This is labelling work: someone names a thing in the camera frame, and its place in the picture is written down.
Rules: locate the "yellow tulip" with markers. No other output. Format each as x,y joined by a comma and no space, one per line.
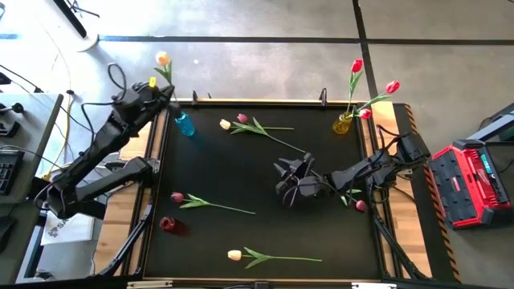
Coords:
162,58

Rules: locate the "silver bracket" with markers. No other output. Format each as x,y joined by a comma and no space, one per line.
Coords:
149,284
373,286

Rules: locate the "teal glass vase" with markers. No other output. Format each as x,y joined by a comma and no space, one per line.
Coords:
185,123

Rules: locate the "red glass vase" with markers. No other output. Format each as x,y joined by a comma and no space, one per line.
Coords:
167,224

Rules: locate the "yellow tape tag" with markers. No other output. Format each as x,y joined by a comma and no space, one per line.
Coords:
152,81

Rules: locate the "pink artificial tulip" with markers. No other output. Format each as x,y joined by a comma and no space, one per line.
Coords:
176,197
361,206
242,118

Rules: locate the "black knob lever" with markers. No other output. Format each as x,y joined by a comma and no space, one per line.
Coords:
17,107

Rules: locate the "black table mat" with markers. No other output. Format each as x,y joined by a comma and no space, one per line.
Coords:
201,241

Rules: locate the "red and black tool case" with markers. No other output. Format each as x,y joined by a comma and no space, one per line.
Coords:
466,188

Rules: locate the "black clamp hook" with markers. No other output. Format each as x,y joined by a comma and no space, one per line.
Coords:
323,96
194,97

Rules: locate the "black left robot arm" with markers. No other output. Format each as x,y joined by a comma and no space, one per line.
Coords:
100,136

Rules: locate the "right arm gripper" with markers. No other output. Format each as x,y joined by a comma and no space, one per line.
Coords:
315,186

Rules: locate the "black hazard striped panel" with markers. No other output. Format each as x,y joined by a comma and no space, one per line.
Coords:
433,229

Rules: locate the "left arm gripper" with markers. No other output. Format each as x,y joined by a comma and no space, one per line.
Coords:
150,98

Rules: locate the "cream artificial tulip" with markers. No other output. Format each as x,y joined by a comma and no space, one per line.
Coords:
234,255

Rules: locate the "white printed box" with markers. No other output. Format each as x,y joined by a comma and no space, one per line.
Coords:
76,230

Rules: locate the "black keyboard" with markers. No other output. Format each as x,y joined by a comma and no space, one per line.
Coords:
8,172

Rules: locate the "white artificial tulip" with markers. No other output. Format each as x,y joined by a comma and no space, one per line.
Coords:
225,124

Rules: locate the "grey metal cart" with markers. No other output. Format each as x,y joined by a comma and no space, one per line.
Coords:
492,128

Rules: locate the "grey desk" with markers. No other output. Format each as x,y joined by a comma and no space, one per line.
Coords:
32,120

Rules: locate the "white round stand base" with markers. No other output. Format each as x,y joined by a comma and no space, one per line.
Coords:
88,43

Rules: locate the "yellow glass vase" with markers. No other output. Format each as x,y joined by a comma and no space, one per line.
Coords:
341,123

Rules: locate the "black flat panel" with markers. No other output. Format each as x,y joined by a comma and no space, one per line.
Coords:
71,19

